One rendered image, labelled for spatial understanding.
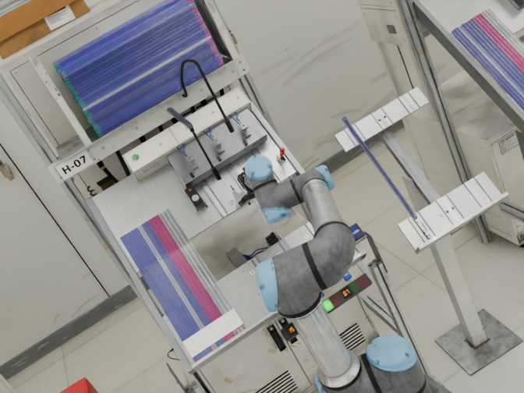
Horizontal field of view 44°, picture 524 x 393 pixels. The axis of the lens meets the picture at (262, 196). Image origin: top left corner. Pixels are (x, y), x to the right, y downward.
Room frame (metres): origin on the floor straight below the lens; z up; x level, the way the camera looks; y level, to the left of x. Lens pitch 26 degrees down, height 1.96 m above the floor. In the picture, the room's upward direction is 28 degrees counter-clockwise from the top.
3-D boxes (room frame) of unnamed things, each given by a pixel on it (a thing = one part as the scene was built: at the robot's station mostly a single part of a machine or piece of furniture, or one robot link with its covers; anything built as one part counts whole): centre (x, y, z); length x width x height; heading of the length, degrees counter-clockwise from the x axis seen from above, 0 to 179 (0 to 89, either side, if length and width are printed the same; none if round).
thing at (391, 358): (1.28, -0.10, 0.72); 0.13 x 0.12 x 0.14; 83
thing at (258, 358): (2.35, 0.24, 0.31); 0.70 x 0.65 x 0.62; 100
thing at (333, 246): (1.42, -0.12, 1.13); 0.49 x 0.11 x 0.12; 173
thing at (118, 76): (2.25, 0.16, 1.52); 0.51 x 0.13 x 0.27; 100
